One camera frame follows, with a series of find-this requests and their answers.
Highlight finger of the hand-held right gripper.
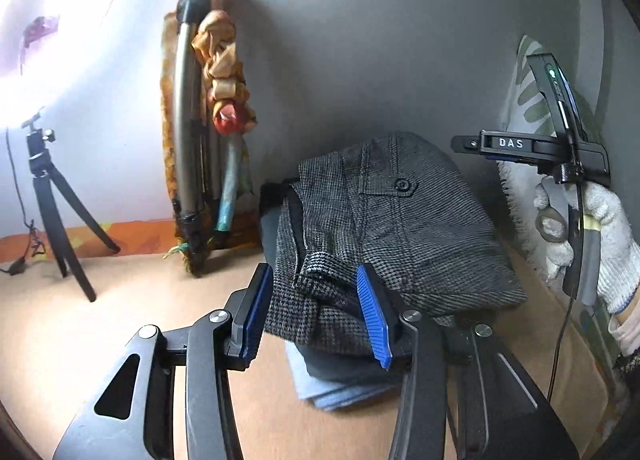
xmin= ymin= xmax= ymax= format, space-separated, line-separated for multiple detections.
xmin=451 ymin=134 xmax=483 ymax=155

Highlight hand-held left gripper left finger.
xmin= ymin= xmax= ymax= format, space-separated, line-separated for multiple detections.
xmin=52 ymin=262 xmax=275 ymax=460

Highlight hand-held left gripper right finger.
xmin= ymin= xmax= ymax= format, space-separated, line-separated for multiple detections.
xmin=356 ymin=263 xmax=581 ymax=460

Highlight grey houndstooth pants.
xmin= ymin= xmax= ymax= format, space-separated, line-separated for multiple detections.
xmin=267 ymin=130 xmax=530 ymax=358

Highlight person's right forearm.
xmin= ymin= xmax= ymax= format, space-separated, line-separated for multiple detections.
xmin=607 ymin=285 xmax=640 ymax=383

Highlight person's right hand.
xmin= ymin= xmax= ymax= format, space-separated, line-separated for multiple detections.
xmin=532 ymin=177 xmax=640 ymax=313

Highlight folded dark garment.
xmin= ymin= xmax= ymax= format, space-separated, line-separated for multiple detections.
xmin=257 ymin=180 xmax=416 ymax=383

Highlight green patterned white pillow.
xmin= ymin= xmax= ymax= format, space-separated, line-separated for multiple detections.
xmin=497 ymin=34 xmax=613 ymax=291

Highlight teal tube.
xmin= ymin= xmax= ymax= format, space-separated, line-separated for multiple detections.
xmin=214 ymin=132 xmax=247 ymax=235

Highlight tan blanket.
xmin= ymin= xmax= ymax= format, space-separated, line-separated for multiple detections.
xmin=0 ymin=235 xmax=618 ymax=460

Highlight folded chair in orange cloth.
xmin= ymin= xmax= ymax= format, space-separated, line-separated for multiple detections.
xmin=160 ymin=0 xmax=266 ymax=278

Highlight folded silver tripod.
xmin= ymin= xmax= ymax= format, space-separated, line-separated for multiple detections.
xmin=172 ymin=0 xmax=226 ymax=225

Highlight small black tripod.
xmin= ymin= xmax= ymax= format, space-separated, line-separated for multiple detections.
xmin=20 ymin=110 xmax=121 ymax=303

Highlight knotted orange cloth tie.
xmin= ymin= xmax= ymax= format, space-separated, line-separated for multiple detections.
xmin=197 ymin=10 xmax=258 ymax=137

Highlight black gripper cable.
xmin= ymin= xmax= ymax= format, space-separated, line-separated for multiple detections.
xmin=546 ymin=180 xmax=587 ymax=406

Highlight black light cable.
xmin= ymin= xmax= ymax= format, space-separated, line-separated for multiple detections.
xmin=0 ymin=127 xmax=48 ymax=277

